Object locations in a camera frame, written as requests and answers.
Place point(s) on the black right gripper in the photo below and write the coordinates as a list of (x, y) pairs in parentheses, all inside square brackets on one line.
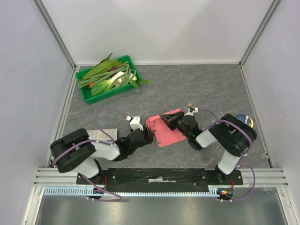
[(177, 120)]

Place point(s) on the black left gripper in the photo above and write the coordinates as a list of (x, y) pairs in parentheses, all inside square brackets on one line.
[(149, 135)]

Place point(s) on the pink paper box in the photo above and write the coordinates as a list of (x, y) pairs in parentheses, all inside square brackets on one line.
[(163, 134)]

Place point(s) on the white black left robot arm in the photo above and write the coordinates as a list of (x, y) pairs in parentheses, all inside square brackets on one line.
[(76, 151)]

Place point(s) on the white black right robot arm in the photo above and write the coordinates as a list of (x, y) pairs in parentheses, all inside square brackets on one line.
[(234, 135)]

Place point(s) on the blue white book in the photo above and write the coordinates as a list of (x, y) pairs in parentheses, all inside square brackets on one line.
[(99, 135)]

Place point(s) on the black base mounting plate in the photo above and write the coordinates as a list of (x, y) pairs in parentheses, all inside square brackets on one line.
[(118, 176)]

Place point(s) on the white radish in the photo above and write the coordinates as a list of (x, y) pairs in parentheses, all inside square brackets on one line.
[(119, 76)]

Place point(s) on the green long beans bundle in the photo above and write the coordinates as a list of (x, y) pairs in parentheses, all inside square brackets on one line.
[(124, 67)]

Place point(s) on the bok choy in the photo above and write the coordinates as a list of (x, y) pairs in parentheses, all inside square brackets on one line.
[(103, 86)]

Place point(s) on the yellow masking tape roll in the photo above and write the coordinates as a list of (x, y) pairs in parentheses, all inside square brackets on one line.
[(245, 119)]

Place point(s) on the green leafy vegetable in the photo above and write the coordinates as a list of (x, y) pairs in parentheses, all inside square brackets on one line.
[(102, 67)]

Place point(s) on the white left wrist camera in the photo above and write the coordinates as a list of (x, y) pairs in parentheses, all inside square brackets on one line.
[(135, 122)]

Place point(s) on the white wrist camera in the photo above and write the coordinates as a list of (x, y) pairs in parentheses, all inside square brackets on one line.
[(191, 111), (135, 122)]

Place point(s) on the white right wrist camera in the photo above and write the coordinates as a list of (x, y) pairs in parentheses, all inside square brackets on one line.
[(191, 111)]

